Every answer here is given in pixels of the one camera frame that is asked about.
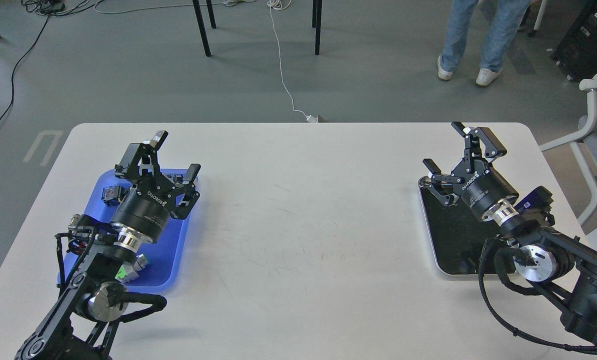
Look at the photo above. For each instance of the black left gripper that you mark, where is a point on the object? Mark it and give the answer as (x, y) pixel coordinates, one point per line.
(153, 198)

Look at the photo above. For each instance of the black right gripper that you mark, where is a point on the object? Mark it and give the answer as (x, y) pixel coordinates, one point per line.
(472, 182)

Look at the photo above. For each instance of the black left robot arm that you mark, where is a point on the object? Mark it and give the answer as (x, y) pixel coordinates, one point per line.
(92, 302)

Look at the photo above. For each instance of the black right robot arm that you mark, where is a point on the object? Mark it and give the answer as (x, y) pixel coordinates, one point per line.
(529, 256)

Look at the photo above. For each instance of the silver metal tray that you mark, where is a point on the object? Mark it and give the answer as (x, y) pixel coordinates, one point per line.
(457, 237)

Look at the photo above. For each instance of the blue plastic tray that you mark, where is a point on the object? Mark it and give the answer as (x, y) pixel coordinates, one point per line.
(164, 256)

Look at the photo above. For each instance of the green white connector part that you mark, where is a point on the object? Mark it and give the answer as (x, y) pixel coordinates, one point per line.
(130, 272)

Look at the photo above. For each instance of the black equipment case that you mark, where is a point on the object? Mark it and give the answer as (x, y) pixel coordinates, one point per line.
(576, 54)

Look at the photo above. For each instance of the black table leg left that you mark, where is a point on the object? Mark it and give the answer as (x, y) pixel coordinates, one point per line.
(201, 24)

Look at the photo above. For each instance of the black table leg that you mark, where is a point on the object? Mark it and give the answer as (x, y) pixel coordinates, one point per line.
(201, 24)
(316, 22)

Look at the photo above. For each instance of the black table leg right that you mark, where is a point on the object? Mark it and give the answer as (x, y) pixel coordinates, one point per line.
(316, 22)

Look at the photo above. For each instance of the black blue switch block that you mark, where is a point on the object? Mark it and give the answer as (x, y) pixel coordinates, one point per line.
(112, 196)

